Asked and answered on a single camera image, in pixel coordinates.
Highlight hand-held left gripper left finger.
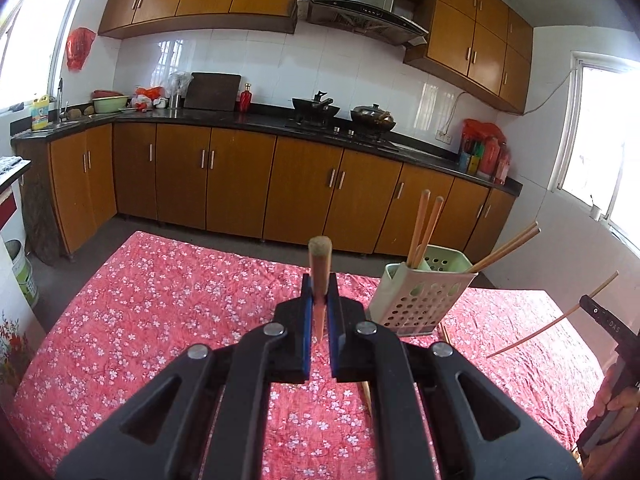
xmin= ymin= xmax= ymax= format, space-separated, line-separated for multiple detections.
xmin=55 ymin=274 xmax=317 ymax=480

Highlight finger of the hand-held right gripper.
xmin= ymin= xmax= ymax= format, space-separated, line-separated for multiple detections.
xmin=579 ymin=294 xmax=640 ymax=352

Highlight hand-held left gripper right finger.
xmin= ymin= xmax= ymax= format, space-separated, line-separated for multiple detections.
xmin=325 ymin=280 xmax=583 ymax=480

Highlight perforated plastic chopstick holder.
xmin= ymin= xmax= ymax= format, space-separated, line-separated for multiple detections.
xmin=367 ymin=244 xmax=479 ymax=337

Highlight person's right hand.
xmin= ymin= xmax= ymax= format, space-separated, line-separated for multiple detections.
xmin=587 ymin=365 xmax=640 ymax=421

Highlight red floral tablecloth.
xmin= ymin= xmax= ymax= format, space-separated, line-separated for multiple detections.
xmin=5 ymin=230 xmax=608 ymax=480

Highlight wooden base cabinets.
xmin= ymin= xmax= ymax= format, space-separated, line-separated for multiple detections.
xmin=12 ymin=121 xmax=517 ymax=263

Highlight barred window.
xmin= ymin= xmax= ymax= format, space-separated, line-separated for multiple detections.
xmin=555 ymin=50 xmax=640 ymax=246

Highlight gas stove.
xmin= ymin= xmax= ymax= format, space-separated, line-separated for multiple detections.
xmin=285 ymin=117 xmax=401 ymax=146

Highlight colourful seasoning boxes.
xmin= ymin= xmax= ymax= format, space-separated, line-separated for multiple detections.
xmin=458 ymin=137 xmax=483 ymax=173

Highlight black kitchen countertop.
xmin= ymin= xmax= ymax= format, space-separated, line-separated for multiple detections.
xmin=11 ymin=105 xmax=523 ymax=197

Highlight black pot with lid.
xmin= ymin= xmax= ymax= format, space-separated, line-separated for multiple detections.
xmin=350 ymin=103 xmax=398 ymax=132

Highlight black wok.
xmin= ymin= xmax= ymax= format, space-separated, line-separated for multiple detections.
xmin=291 ymin=91 xmax=342 ymax=121

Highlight red plastic bag over bottles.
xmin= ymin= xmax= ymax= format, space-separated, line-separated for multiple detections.
xmin=461 ymin=119 xmax=507 ymax=143

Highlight dark cutting board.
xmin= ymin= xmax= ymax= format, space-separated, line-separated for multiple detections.
xmin=183 ymin=72 xmax=242 ymax=112

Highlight clear plastic bag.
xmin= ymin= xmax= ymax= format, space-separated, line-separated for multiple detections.
xmin=167 ymin=71 xmax=193 ymax=96

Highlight white bucket with green label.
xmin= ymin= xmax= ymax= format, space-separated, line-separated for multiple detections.
xmin=4 ymin=239 xmax=40 ymax=308

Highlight red and white plastic bag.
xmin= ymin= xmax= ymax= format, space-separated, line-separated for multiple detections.
xmin=131 ymin=86 xmax=168 ymax=111

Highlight white floral print panel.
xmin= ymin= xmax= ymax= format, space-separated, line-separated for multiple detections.
xmin=0 ymin=310 xmax=32 ymax=401

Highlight green basin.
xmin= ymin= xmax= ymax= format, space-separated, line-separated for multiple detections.
xmin=91 ymin=95 xmax=128 ymax=114

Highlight red and white appliance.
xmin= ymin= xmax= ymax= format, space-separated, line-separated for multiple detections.
xmin=0 ymin=156 xmax=32 ymax=233

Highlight yellow detergent bottle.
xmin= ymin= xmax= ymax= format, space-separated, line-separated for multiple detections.
xmin=30 ymin=95 xmax=51 ymax=132

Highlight hanging red plastic bag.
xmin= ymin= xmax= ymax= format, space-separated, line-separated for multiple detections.
xmin=66 ymin=27 xmax=97 ymax=72

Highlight window beside sink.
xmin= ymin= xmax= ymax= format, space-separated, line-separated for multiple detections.
xmin=0 ymin=0 xmax=96 ymax=116

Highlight white power cable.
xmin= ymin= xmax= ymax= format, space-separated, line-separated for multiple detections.
xmin=445 ymin=71 xmax=575 ymax=136

